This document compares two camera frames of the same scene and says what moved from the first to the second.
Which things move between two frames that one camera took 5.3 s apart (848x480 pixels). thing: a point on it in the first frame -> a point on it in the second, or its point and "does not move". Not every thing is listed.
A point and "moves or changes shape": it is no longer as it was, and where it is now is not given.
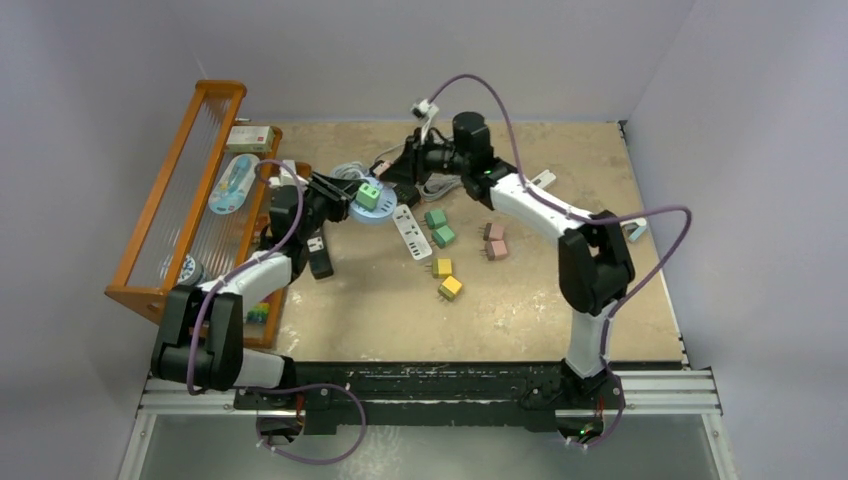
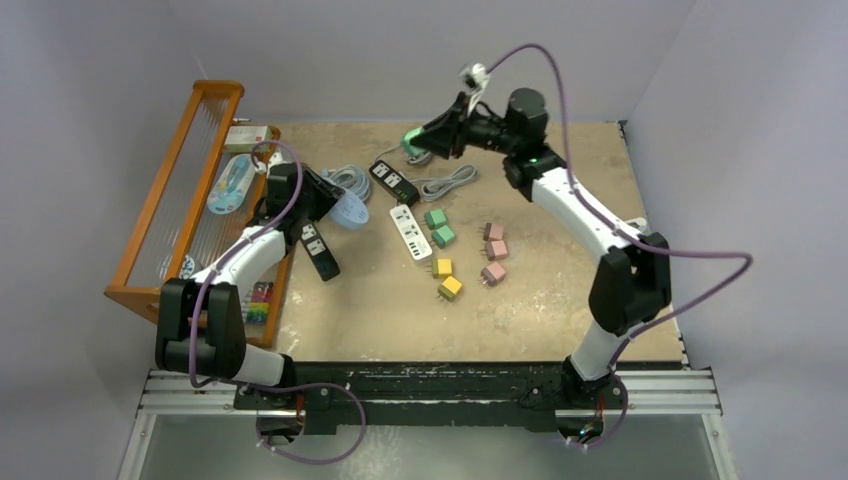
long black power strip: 318,255 does not move
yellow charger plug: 441,268 does not move
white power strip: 408,226 does not move
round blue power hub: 385,208 moves or changes shape
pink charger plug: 492,231 does not move
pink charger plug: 495,250 does not move
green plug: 367,196 moves or changes shape
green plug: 435,218 does not move
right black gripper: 414,165 -> 447,137
